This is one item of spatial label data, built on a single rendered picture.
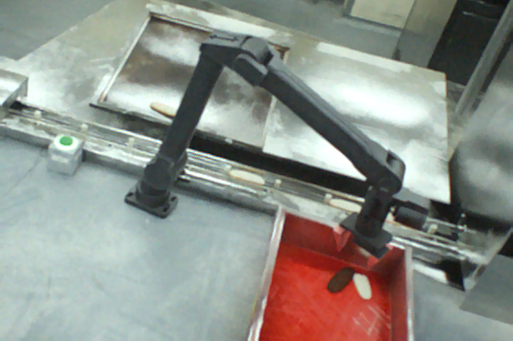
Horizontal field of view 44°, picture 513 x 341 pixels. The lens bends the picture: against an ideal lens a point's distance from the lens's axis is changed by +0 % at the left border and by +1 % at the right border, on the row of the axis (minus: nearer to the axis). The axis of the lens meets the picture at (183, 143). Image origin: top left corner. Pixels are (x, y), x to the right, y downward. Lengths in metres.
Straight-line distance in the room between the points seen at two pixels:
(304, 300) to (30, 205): 0.69
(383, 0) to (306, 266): 3.71
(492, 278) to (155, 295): 0.76
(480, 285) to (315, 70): 0.87
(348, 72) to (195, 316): 1.08
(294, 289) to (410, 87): 0.93
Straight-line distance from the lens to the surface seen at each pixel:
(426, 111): 2.11
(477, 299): 1.64
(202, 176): 1.66
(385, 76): 2.18
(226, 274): 1.48
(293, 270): 1.54
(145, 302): 1.39
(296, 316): 1.45
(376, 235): 1.44
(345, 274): 1.56
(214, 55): 1.29
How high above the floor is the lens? 1.89
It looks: 36 degrees down
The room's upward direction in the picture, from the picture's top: 12 degrees clockwise
